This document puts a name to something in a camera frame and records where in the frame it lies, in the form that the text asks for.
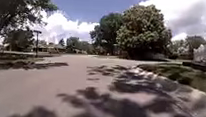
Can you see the dark green tree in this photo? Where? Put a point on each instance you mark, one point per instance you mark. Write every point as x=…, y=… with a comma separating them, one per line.
x=105, y=31

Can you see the row of distant trees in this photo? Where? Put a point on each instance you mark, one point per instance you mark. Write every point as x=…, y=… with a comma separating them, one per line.
x=76, y=45

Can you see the big leafy tree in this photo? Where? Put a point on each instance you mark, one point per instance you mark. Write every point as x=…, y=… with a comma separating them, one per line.
x=144, y=29

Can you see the grey asphalt road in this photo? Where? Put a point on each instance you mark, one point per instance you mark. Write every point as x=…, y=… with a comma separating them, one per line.
x=56, y=82

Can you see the low building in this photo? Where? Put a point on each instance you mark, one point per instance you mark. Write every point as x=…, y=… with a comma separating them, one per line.
x=49, y=48

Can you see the pale concrete kerb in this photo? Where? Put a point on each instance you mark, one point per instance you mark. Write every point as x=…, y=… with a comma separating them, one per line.
x=176, y=85

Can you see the grass verge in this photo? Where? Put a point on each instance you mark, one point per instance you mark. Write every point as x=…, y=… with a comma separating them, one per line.
x=187, y=75

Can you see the grass strip with kerb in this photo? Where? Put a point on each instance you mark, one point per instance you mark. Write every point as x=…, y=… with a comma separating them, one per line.
x=14, y=60

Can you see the round bushy tree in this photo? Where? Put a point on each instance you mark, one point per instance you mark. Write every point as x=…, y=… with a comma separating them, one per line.
x=193, y=43

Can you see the large dark tree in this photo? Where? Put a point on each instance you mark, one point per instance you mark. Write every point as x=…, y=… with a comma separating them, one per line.
x=13, y=14

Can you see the pale building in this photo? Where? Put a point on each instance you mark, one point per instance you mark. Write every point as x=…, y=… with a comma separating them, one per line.
x=205, y=52

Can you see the street sign post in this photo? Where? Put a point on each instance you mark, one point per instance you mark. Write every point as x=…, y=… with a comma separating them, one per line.
x=37, y=41

